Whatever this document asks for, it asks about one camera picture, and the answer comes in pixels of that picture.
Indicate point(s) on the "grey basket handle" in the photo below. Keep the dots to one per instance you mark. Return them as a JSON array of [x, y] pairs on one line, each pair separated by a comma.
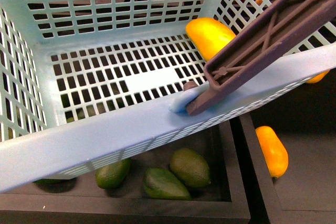
[[283, 25]]

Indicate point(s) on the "yellow mango in tray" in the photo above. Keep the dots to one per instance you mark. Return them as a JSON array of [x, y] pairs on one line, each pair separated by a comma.
[[275, 154]]

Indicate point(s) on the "black mango tray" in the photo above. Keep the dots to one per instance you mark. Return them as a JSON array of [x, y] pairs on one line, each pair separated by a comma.
[[304, 120]]

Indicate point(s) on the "green avocado left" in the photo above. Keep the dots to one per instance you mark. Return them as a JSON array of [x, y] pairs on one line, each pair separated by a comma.
[[111, 176]]

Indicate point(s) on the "green avocado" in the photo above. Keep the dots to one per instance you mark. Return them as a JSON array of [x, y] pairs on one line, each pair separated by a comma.
[[191, 168], [160, 183], [111, 176]]

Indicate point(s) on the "yellow mango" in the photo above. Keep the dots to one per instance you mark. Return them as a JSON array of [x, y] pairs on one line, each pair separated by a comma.
[[209, 36], [275, 154]]

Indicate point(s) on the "green avocado right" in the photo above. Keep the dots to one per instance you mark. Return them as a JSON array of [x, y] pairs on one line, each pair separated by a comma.
[[191, 168]]

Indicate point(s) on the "green avocado middle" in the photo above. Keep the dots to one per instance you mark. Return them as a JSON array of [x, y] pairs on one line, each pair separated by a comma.
[[160, 183]]

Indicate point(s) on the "light blue plastic basket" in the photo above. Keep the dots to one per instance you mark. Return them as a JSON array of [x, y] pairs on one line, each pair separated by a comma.
[[85, 83]]

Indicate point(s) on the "black avocado tray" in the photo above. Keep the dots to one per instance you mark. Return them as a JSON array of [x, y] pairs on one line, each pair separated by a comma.
[[80, 200]]

